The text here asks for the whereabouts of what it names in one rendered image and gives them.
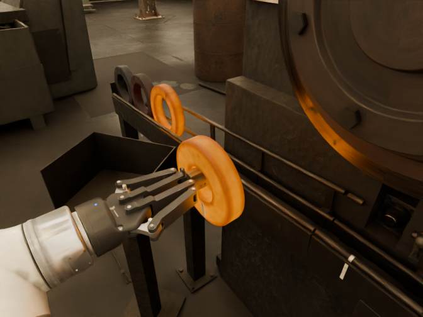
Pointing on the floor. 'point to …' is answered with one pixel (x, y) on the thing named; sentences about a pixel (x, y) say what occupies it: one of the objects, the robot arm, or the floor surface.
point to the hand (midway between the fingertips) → (206, 173)
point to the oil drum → (218, 38)
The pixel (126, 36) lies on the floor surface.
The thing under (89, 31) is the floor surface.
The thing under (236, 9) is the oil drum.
